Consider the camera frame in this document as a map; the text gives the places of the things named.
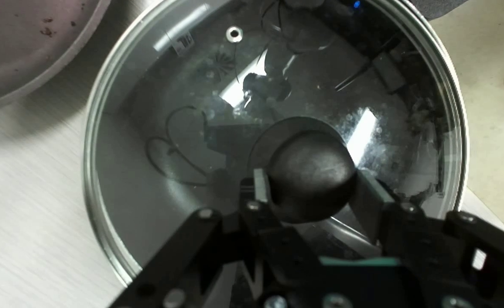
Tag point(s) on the glass pot lid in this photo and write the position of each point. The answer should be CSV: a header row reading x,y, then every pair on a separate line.
x,y
197,95

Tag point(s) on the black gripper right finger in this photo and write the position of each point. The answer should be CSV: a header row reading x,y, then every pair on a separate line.
x,y
379,212

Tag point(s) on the dark frying pan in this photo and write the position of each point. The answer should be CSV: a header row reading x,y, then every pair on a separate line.
x,y
39,39

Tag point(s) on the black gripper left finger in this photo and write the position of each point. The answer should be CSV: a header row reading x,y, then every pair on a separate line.
x,y
257,201

